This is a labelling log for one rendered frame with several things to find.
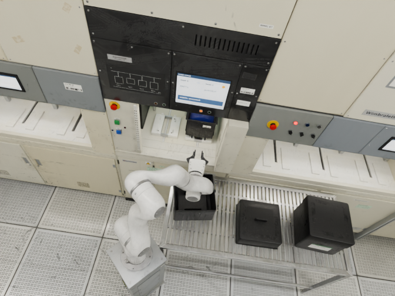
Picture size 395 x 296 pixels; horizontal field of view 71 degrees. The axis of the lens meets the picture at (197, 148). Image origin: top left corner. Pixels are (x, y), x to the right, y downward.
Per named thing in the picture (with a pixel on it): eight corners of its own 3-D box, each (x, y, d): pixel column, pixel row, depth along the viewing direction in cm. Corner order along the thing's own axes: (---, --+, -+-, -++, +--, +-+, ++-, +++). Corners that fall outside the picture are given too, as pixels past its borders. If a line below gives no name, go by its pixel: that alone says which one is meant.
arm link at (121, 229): (131, 261, 155) (127, 249, 136) (114, 235, 162) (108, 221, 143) (149, 248, 161) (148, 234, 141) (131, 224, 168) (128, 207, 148)
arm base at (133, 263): (131, 278, 167) (129, 271, 152) (115, 252, 175) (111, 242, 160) (157, 258, 175) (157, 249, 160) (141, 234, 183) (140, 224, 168)
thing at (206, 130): (183, 137, 217) (186, 109, 192) (186, 118, 229) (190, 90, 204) (213, 142, 218) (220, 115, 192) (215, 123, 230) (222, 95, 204)
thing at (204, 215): (173, 185, 207) (174, 173, 193) (209, 185, 211) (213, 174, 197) (173, 221, 191) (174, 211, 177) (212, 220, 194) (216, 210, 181)
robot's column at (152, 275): (136, 305, 224) (128, 289, 163) (119, 275, 235) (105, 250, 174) (164, 282, 237) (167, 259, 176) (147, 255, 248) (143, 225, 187)
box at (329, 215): (293, 247, 190) (310, 235, 170) (292, 209, 207) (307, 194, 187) (334, 256, 190) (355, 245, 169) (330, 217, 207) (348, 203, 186)
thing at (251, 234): (235, 244, 187) (240, 237, 176) (236, 204, 204) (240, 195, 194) (277, 249, 188) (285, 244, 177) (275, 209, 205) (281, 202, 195)
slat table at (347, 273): (158, 272, 241) (158, 246, 180) (170, 208, 276) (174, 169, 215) (304, 293, 244) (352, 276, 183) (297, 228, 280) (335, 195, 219)
